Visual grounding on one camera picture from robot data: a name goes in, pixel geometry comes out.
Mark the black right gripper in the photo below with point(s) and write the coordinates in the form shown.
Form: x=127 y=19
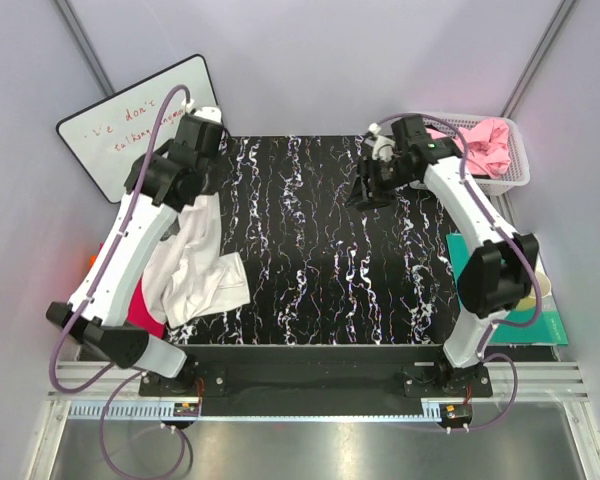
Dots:
x=377 y=197

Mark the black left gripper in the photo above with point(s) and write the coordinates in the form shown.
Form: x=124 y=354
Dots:
x=213 y=188

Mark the white t shirt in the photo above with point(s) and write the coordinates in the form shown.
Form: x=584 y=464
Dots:
x=187 y=275

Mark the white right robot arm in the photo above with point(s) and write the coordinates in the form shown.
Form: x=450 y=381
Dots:
x=501 y=269

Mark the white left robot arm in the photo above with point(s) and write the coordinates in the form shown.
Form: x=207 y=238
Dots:
x=157 y=189

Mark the whiteboard with red writing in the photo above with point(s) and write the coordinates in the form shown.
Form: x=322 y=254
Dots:
x=107 y=137

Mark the pink t shirt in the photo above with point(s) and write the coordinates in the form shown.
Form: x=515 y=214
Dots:
x=488 y=155

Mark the magenta folded t shirt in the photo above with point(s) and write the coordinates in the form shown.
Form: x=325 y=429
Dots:
x=139 y=316

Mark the white plastic basket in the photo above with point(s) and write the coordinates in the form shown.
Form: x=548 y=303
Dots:
x=518 y=173

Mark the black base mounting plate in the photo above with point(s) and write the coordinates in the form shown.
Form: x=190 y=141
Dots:
x=415 y=371

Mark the yellow paper cup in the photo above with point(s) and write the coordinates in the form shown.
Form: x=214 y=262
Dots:
x=529 y=302

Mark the green cutting mat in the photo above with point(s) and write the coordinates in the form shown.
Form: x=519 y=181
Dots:
x=548 y=328

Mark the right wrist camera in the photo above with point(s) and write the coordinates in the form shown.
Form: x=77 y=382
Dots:
x=382 y=147

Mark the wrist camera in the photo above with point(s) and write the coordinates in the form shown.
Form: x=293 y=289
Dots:
x=382 y=147
x=211 y=114

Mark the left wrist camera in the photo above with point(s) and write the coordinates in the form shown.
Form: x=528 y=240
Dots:
x=211 y=114

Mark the aluminium rail frame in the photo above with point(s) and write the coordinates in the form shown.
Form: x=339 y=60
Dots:
x=117 y=397

